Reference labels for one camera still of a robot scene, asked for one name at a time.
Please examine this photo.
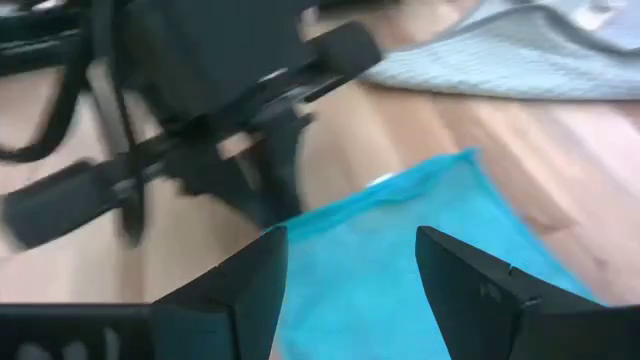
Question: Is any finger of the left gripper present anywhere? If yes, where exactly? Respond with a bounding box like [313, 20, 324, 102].
[258, 107, 314, 224]
[166, 144, 282, 229]

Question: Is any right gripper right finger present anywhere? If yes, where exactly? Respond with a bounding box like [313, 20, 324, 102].
[414, 225, 605, 360]

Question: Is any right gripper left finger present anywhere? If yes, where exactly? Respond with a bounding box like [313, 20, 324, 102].
[149, 225, 290, 360]

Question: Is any teal microfiber towel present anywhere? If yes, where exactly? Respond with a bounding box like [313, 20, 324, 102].
[264, 147, 600, 360]

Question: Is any grey microfiber towel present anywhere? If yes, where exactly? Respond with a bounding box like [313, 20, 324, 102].
[359, 0, 640, 101]

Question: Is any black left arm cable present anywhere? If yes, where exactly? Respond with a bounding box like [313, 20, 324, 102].
[0, 29, 146, 246]

